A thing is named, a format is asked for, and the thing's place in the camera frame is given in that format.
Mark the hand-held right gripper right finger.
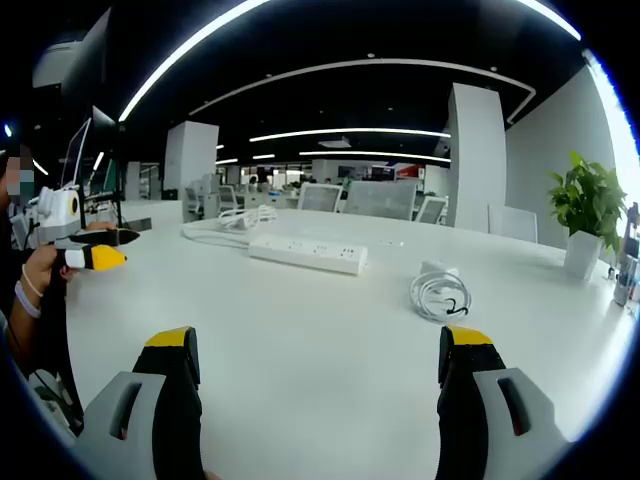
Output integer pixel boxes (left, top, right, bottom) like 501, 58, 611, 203
437, 324, 573, 480

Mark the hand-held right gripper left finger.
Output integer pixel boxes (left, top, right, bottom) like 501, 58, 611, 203
74, 325, 209, 480

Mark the white charger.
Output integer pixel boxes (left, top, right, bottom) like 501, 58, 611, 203
420, 258, 460, 282

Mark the white power strip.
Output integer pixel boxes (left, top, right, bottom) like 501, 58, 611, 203
248, 233, 369, 276

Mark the white desk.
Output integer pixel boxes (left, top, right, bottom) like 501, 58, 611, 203
63, 199, 635, 480

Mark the curved white ceiling light strip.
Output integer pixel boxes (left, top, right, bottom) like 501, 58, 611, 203
117, 0, 584, 124

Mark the grey desk stand device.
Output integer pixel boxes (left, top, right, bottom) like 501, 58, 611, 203
607, 201, 640, 309

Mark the person's left hand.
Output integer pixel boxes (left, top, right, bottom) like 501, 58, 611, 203
21, 243, 69, 300

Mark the silver framed computer monitor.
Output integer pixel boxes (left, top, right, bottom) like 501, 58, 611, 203
59, 116, 94, 189

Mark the white wristband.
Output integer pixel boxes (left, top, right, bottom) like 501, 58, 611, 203
13, 280, 42, 320

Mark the black computer monitor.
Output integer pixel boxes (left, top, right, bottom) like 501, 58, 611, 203
90, 104, 119, 166

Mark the white mesh office chair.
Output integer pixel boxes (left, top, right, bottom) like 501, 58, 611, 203
216, 184, 239, 212
413, 195, 449, 226
296, 182, 344, 214

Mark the plain white office chair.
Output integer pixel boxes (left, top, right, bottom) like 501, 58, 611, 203
487, 203, 539, 245

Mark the green plant in white pot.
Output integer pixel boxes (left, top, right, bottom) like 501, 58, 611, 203
546, 149, 629, 282

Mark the grey mesh office chair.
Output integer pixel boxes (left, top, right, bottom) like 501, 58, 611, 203
342, 179, 419, 222

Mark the thin white bracelet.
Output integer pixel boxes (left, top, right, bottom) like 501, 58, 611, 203
21, 263, 45, 300

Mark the grey device with cable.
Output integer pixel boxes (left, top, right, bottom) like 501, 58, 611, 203
27, 368, 84, 441

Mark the white power strip cable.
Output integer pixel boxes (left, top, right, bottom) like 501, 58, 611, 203
180, 203, 279, 250

